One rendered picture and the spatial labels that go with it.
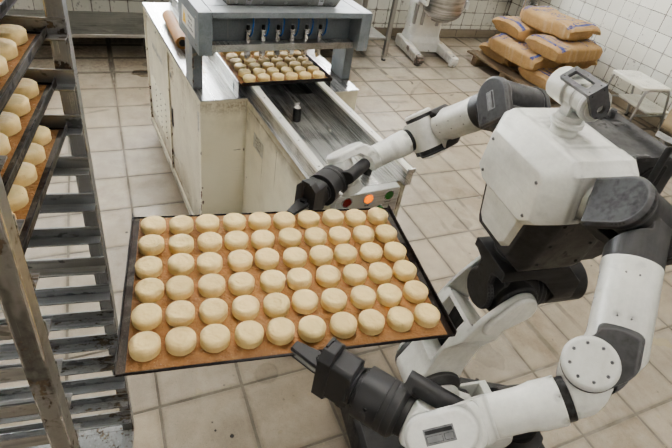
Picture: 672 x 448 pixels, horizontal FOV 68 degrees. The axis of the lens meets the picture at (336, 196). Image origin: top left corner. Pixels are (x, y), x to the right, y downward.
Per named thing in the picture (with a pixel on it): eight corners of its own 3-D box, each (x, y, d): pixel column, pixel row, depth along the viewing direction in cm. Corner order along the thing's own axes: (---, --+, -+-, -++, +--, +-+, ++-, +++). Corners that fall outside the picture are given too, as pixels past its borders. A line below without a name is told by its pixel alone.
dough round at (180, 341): (202, 347, 85) (202, 339, 84) (175, 362, 82) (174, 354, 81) (186, 328, 88) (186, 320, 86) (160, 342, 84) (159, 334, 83)
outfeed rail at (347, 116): (226, 3, 304) (226, -9, 300) (231, 3, 305) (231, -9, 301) (404, 186, 165) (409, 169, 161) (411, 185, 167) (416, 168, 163)
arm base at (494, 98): (509, 111, 129) (541, 80, 121) (528, 150, 122) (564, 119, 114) (465, 100, 122) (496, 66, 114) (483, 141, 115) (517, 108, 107)
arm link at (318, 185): (286, 216, 127) (311, 196, 136) (317, 232, 124) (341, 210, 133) (291, 175, 120) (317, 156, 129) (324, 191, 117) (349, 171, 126)
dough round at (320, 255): (325, 249, 110) (326, 242, 109) (336, 264, 106) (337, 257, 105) (305, 254, 108) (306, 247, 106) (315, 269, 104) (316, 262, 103)
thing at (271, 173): (238, 250, 251) (246, 84, 200) (301, 237, 266) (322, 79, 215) (292, 362, 202) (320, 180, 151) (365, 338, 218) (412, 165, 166)
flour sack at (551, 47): (553, 65, 448) (560, 47, 439) (519, 48, 477) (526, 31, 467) (603, 62, 481) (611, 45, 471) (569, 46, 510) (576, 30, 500)
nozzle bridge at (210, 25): (179, 68, 216) (176, -15, 197) (328, 61, 248) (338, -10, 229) (199, 101, 194) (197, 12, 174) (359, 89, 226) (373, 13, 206)
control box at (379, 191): (326, 225, 165) (332, 191, 157) (387, 213, 176) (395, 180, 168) (331, 232, 162) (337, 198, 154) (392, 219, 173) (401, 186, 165)
